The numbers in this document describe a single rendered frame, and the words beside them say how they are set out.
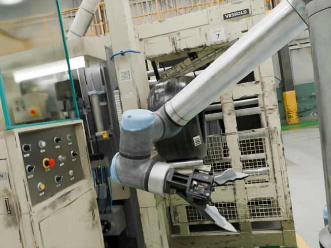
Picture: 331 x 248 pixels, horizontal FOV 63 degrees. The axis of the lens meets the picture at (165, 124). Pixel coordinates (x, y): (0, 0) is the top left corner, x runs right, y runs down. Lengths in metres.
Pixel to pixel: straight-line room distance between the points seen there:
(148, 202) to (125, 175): 1.14
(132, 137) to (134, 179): 0.12
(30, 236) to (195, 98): 0.97
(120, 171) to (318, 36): 0.56
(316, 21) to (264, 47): 0.18
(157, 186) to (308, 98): 11.03
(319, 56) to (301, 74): 11.11
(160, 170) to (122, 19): 1.32
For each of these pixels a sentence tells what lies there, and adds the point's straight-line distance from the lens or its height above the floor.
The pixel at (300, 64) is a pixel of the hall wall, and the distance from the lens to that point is 11.70.
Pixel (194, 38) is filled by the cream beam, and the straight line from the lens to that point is 2.01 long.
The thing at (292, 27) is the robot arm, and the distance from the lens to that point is 0.71.
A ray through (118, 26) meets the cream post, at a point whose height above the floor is 1.83.
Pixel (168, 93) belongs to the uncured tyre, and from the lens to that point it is 1.59.
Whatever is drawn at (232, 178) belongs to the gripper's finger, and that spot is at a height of 1.04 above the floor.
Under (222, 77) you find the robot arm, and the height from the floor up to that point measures 1.31.
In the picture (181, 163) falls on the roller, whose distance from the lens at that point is 1.68.
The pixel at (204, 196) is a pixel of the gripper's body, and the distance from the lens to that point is 0.71.
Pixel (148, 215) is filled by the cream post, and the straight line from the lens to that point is 1.93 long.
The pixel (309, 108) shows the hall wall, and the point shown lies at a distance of 11.65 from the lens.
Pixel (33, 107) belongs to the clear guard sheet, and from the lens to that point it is 1.46.
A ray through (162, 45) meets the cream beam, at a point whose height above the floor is 1.71.
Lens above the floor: 1.25
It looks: 3 degrees down
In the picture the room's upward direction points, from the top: 9 degrees counter-clockwise
